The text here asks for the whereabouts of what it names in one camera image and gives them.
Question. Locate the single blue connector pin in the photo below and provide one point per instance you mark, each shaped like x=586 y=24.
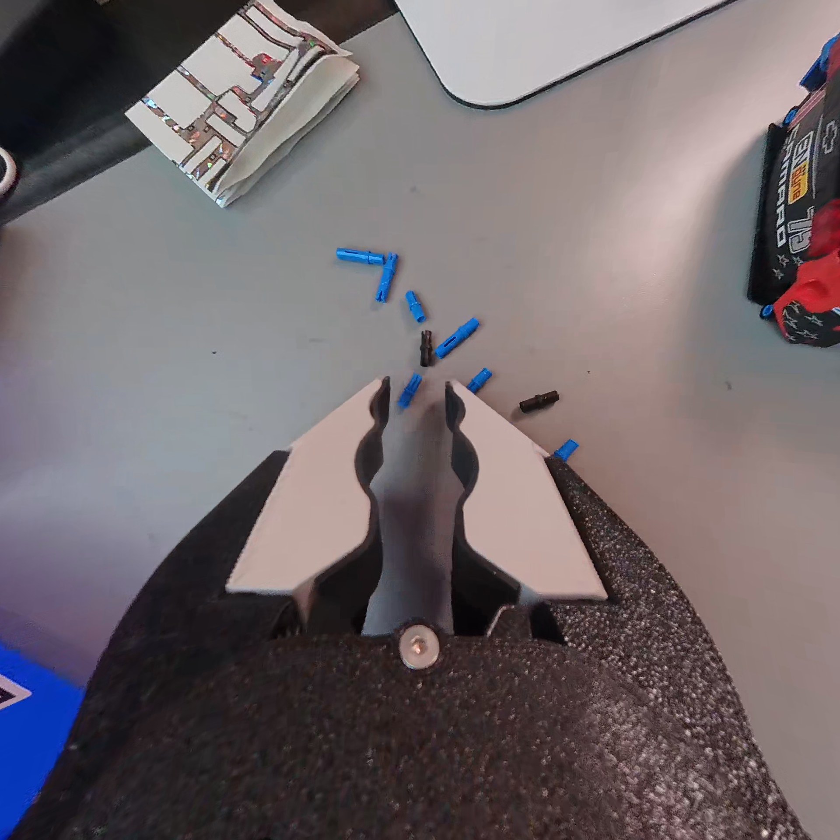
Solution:
x=409 y=391

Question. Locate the white desk pad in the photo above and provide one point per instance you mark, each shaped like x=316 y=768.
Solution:
x=525 y=39

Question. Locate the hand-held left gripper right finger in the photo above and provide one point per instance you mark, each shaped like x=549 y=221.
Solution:
x=525 y=518

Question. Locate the folded holographic sticker sheet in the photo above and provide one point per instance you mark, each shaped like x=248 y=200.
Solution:
x=197 y=118

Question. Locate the grey desk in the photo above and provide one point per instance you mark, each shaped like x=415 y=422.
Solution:
x=197 y=328

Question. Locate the black and white round object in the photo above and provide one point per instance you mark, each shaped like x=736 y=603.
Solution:
x=6 y=174

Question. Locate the dark flat object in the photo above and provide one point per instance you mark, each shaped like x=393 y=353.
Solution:
x=65 y=79

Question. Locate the blue box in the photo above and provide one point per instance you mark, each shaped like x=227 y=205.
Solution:
x=33 y=754

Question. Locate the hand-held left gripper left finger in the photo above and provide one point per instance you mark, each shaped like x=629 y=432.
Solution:
x=308 y=512

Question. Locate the scattered blue pins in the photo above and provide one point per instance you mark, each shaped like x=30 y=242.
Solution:
x=457 y=337

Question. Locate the black connector pin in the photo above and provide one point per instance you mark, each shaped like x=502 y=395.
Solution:
x=539 y=401
x=426 y=348

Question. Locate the brick-built toy race car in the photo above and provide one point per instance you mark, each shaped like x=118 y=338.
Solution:
x=794 y=216

